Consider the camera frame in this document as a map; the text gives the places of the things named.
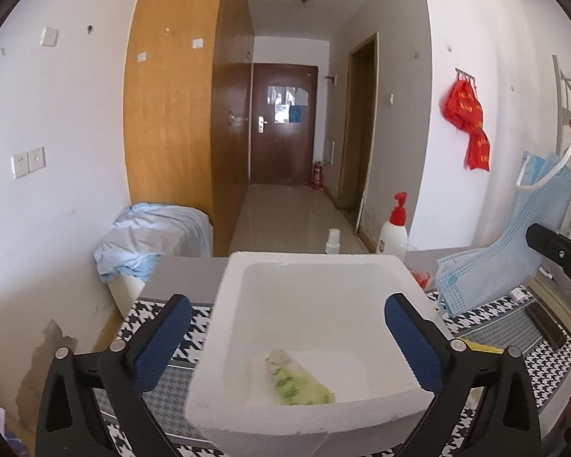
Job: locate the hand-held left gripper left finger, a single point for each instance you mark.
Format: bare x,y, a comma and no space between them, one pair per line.
164,342

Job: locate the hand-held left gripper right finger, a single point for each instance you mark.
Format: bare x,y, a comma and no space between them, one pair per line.
416,347

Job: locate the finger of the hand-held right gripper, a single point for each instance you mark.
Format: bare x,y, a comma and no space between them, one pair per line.
552,245

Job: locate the blue face mask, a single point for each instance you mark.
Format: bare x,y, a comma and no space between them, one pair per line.
509,257

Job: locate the white foam box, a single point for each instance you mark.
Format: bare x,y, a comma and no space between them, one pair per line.
314,295

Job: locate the yellow packet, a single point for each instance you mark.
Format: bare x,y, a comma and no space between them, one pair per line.
478,345

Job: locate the red snack packet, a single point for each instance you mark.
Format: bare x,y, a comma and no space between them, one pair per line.
419,278

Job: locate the black smartphone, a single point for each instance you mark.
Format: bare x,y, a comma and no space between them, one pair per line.
546,326

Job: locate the houndstooth tablecloth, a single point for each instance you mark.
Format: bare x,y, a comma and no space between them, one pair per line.
504,316

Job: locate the white lotion pump bottle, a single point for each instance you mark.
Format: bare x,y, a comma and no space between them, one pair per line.
392,240

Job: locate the green plastic packet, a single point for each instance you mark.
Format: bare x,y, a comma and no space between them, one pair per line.
290,381

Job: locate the clear blue spray bottle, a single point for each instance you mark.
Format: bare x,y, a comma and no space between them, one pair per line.
333,240

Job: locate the red hanging bags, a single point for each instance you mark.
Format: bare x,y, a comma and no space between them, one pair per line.
466,109

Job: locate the red fire extinguisher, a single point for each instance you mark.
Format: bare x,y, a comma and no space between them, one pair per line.
317,176

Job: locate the wooden wardrobe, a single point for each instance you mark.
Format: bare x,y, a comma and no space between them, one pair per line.
171,128

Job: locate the dark brown entry door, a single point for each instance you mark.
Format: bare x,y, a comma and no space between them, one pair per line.
278,152

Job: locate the papers on entry door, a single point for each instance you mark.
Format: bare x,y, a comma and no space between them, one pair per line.
285,102

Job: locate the white metal bunk bed frame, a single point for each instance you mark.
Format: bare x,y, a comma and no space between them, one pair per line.
560,104

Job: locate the metal wall hook rack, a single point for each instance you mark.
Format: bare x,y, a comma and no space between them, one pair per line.
465,75

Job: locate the white wall panel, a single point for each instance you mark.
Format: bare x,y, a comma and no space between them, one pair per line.
332,152

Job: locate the brown side door frame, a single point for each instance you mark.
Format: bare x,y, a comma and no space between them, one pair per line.
372,128

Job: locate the white double wall socket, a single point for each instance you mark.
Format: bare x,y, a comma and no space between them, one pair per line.
27,162

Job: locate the grey wall bracket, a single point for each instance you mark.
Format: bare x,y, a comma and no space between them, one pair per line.
331,78

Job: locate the white light switch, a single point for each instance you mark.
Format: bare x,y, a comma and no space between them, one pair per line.
50,36

